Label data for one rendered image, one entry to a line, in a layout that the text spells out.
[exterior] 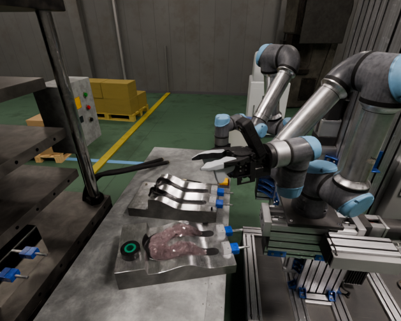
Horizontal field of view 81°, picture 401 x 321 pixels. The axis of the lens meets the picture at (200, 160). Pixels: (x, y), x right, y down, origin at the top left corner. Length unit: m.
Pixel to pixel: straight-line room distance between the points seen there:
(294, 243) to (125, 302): 0.76
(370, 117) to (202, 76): 6.53
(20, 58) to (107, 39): 2.92
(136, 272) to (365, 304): 1.49
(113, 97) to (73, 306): 4.48
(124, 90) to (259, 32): 3.85
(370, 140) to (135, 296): 1.01
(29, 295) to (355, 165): 1.33
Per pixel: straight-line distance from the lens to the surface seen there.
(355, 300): 2.03
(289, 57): 1.28
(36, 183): 1.49
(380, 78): 0.82
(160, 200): 1.31
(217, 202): 1.32
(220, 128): 1.18
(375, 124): 0.86
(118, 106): 5.26
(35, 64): 9.25
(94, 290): 1.19
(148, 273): 1.08
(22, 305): 1.30
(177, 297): 1.10
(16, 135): 1.44
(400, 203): 1.44
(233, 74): 7.15
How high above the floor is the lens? 1.74
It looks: 30 degrees down
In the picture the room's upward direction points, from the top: straight up
